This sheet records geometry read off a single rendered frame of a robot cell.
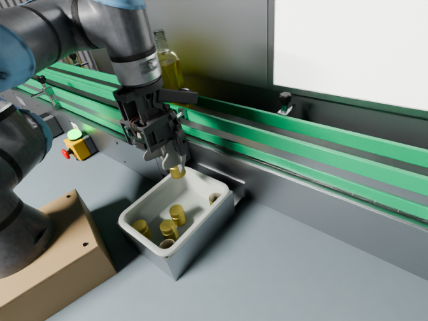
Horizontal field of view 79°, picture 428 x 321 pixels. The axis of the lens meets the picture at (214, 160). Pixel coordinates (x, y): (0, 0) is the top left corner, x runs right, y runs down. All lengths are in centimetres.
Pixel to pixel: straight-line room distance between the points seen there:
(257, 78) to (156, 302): 57
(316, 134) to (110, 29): 44
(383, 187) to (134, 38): 48
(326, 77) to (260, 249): 41
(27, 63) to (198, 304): 48
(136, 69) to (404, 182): 47
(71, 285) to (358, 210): 58
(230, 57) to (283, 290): 57
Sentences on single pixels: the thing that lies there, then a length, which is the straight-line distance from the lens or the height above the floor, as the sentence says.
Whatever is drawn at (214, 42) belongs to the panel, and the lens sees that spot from 78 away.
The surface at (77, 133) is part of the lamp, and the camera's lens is 103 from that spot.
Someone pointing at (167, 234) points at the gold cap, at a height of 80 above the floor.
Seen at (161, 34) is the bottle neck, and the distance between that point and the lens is 72.
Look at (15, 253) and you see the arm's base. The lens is 64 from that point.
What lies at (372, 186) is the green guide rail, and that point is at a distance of 55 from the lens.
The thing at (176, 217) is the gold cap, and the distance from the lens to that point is 63.
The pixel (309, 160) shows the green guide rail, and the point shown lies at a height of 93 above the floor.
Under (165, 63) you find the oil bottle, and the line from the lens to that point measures 72.
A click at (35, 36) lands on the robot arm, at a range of 40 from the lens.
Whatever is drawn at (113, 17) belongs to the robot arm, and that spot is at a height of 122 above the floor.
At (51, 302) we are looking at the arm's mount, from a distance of 66.
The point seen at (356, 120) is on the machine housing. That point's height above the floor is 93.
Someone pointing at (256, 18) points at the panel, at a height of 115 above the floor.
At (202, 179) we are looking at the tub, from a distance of 67.
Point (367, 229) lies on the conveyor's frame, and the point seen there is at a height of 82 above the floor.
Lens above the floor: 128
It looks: 38 degrees down
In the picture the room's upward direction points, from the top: 9 degrees counter-clockwise
